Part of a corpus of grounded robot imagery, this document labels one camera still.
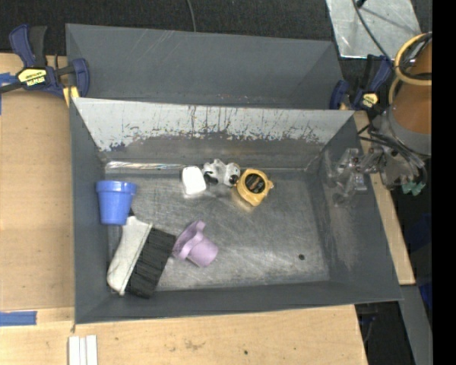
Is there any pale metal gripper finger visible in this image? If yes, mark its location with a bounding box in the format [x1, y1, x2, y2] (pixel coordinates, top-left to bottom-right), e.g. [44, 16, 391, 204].
[332, 148, 366, 175]
[328, 172, 369, 205]

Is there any white rounded block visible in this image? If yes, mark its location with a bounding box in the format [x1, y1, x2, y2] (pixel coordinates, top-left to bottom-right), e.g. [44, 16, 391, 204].
[180, 166, 207, 197]

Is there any yellow tape measure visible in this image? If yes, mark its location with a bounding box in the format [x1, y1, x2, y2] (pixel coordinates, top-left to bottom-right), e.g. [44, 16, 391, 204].
[234, 167, 275, 208]

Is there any blue plastic flower pot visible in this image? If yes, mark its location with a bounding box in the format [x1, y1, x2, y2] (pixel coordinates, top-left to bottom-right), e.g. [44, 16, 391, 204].
[95, 179, 139, 227]

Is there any white and black toy animal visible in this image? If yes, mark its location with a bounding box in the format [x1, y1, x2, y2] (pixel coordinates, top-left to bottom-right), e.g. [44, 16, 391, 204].
[201, 158, 242, 188]

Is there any grey metal bin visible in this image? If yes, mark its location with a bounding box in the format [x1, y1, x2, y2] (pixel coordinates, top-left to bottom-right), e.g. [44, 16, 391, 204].
[65, 23, 404, 325]

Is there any white brush with black bristles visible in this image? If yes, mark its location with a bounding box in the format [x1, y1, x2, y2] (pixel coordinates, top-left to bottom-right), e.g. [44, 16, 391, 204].
[106, 214, 178, 300]

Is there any light purple plastic cup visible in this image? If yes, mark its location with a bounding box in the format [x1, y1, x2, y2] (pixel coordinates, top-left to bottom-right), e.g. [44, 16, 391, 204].
[172, 220, 220, 269]

